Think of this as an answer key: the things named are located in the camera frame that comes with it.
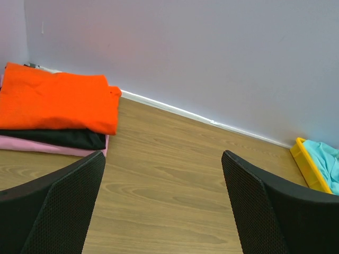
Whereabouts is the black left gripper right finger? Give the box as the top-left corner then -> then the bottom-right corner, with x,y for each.
221,150 -> 338,253

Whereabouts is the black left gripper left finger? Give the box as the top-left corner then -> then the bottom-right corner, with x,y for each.
1,151 -> 105,253

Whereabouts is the teal t shirt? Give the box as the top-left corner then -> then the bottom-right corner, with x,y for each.
303,140 -> 338,195

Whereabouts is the yellow plastic bin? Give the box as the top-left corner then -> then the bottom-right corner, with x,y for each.
290,138 -> 333,194

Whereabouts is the black folded t shirt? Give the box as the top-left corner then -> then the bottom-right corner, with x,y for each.
1,129 -> 106,150

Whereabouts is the pink folded t shirt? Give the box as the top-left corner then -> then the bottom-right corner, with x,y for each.
1,135 -> 95,157

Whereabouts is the orange folded t shirt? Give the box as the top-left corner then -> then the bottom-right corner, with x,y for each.
1,62 -> 121,135

